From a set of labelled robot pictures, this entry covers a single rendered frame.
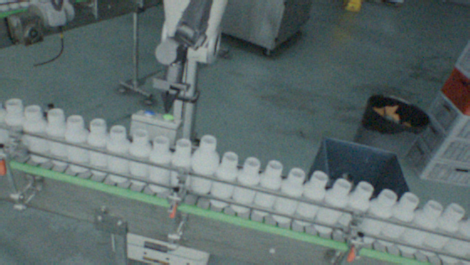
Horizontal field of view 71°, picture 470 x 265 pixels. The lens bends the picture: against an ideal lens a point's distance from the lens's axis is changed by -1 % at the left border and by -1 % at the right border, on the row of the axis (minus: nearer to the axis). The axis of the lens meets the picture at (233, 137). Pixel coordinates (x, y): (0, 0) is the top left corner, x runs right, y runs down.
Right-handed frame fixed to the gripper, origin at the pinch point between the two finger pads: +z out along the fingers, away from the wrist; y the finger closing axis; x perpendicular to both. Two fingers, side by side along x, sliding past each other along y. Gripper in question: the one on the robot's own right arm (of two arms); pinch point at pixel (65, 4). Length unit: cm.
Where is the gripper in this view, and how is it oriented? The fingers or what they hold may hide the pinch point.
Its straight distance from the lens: 101.2
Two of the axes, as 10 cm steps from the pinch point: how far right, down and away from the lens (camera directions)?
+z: -1.8, 7.9, 5.9
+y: -1.6, 5.7, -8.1
